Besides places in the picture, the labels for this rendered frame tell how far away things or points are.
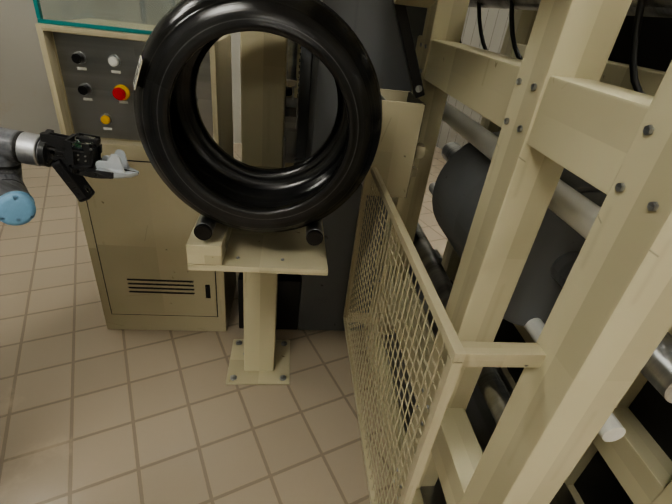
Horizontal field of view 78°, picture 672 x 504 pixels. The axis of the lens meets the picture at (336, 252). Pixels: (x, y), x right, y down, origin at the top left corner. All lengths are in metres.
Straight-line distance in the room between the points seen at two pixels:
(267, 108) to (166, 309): 1.12
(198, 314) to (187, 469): 0.70
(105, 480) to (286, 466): 0.59
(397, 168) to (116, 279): 1.31
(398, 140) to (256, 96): 0.44
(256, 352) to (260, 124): 0.96
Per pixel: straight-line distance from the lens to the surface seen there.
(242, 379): 1.89
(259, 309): 1.68
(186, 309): 2.06
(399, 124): 1.30
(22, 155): 1.22
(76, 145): 1.18
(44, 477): 1.81
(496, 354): 0.71
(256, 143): 1.36
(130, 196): 1.81
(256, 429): 1.75
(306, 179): 1.26
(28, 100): 4.80
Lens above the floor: 1.42
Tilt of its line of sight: 31 degrees down
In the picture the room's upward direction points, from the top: 7 degrees clockwise
